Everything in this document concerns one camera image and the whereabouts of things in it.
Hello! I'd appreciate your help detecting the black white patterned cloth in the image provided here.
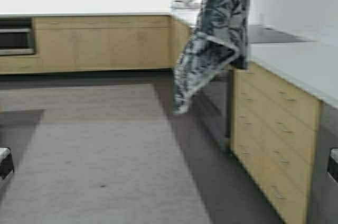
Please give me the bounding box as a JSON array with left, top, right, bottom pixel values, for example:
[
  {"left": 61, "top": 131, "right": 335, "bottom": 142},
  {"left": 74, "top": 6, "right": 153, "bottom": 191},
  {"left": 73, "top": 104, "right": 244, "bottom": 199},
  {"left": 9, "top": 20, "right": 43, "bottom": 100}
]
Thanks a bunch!
[{"left": 173, "top": 0, "right": 250, "bottom": 115}]

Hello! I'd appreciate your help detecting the robot base left corner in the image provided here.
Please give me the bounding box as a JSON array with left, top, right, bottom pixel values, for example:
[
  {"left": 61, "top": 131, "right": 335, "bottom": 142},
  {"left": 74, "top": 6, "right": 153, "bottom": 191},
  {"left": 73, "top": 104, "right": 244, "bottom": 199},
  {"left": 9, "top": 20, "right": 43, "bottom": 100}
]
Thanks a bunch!
[{"left": 0, "top": 147, "right": 14, "bottom": 181}]

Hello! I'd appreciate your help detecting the robot base right corner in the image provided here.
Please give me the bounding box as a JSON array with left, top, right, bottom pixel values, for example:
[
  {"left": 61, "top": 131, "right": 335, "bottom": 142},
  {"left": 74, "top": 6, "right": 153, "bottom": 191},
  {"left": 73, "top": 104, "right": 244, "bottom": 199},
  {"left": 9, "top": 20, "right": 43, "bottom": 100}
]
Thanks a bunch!
[{"left": 327, "top": 148, "right": 338, "bottom": 182}]

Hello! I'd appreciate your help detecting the long wooden base cabinet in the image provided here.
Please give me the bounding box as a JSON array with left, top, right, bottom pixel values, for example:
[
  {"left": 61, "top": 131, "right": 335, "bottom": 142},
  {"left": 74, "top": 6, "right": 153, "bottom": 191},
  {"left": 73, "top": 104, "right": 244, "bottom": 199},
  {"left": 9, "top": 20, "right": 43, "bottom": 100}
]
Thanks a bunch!
[{"left": 1, "top": 15, "right": 191, "bottom": 74}]

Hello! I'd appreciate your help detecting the grey floor rug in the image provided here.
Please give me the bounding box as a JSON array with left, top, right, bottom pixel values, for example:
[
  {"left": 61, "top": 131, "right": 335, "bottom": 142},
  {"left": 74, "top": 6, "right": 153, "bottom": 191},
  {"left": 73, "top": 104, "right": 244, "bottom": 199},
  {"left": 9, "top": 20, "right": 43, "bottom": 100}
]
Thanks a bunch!
[{"left": 1, "top": 84, "right": 211, "bottom": 223}]

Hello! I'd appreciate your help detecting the black induction cooktop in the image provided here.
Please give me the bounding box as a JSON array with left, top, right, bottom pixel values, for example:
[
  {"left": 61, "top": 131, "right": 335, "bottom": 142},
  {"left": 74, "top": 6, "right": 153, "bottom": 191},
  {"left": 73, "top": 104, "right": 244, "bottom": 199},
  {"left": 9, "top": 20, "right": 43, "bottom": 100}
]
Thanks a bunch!
[{"left": 248, "top": 24, "right": 313, "bottom": 44}]

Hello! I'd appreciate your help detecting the wooden drawer cabinet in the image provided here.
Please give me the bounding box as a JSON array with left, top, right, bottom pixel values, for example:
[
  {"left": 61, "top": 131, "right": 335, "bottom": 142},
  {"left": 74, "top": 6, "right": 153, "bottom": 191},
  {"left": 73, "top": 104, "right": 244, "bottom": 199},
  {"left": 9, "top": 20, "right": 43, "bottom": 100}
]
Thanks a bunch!
[{"left": 231, "top": 63, "right": 322, "bottom": 223}]

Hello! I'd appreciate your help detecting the built-in steel oven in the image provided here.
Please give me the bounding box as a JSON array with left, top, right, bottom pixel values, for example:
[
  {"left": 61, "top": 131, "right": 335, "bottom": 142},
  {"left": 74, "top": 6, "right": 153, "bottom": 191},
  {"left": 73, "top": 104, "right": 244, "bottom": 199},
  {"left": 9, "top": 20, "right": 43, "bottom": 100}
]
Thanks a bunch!
[{"left": 1, "top": 17, "right": 36, "bottom": 56}]

